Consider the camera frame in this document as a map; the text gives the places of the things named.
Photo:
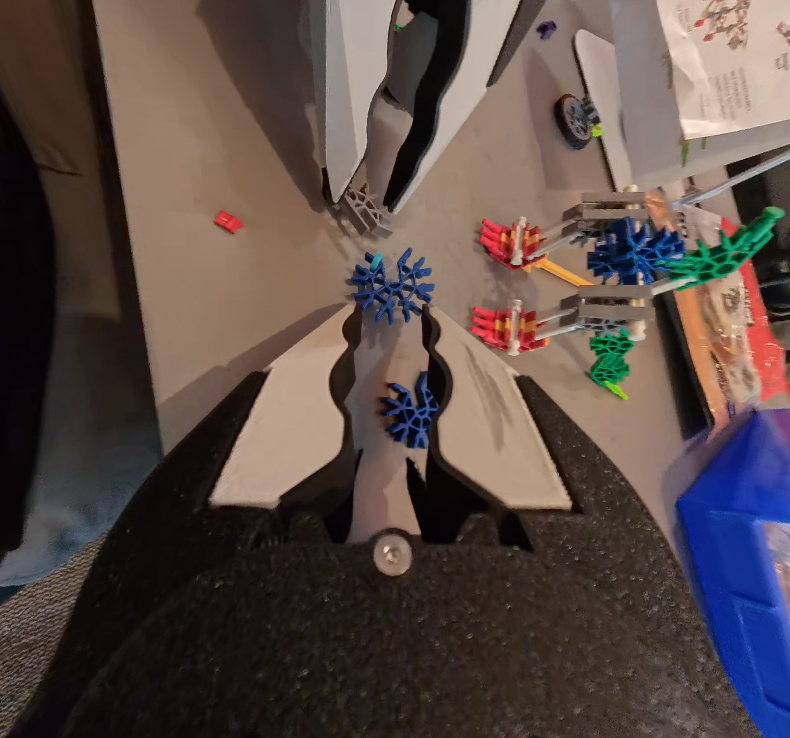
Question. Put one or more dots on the toy dinosaur model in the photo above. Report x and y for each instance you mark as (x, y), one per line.
(629, 250)

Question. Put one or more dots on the long yellow rod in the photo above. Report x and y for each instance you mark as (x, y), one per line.
(561, 273)

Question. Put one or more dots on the white booklet stand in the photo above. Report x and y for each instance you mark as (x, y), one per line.
(602, 102)

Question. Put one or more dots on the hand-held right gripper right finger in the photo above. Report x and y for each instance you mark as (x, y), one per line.
(500, 441)

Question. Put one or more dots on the grey clip connector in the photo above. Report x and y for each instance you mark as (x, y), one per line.
(367, 216)

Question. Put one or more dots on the toy kit plastic bag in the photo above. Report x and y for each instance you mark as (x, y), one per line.
(740, 349)

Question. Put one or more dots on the person's leg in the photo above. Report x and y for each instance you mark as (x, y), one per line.
(80, 472)

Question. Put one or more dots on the purple clip connector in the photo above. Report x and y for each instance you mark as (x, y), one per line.
(546, 28)

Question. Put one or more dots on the model instruction booklet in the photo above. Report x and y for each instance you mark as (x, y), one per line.
(728, 40)

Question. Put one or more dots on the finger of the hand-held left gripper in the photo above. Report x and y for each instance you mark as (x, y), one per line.
(469, 71)
(345, 71)

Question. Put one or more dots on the small black toy wheel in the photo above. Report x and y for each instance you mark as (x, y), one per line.
(574, 124)

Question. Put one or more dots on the small red clip piece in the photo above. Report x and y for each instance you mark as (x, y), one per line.
(228, 221)

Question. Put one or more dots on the plain blue plastic bin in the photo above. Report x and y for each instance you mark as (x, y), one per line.
(740, 534)

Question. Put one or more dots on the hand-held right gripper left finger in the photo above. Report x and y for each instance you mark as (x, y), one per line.
(284, 441)

